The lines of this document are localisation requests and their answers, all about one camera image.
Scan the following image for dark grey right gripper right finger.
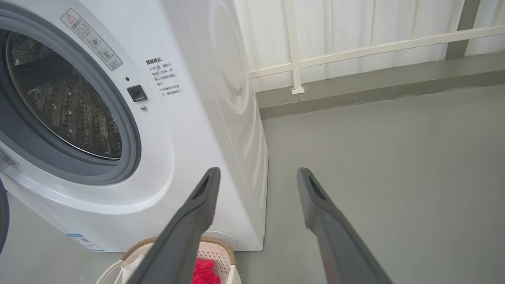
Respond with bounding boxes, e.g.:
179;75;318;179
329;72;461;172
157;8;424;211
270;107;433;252
297;167;394;284

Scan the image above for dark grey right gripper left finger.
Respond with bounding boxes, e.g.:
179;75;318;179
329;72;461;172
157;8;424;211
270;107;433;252
126;167;221;284

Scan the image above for red and white garment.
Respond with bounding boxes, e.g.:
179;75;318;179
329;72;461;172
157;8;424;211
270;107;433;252
120;252;222;284

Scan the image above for black round glass washer door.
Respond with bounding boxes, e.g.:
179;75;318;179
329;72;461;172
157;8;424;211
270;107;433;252
0;177;10;255

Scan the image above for cream perforated laundry basket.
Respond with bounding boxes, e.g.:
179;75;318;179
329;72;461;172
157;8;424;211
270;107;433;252
96;237;242;284

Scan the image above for white washing machine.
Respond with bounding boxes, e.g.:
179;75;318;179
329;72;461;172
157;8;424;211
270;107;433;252
0;0;269;253

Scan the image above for black door latch socket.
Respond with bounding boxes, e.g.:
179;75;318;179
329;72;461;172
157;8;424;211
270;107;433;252
127;84;148;103

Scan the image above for stainless steel washing machine drum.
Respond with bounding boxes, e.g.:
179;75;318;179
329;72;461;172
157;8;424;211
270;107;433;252
5;32;122;159

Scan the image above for round white filter cover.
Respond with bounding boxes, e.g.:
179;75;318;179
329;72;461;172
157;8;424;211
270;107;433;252
203;231;238;249

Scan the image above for blue energy label sticker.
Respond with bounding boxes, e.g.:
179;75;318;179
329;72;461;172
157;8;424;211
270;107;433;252
66;234;105;252

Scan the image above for white metal railing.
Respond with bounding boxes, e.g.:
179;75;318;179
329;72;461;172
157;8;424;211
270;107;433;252
237;0;505;95

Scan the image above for grey warning sticker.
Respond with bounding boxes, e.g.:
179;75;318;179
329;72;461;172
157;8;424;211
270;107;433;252
60;8;123;71

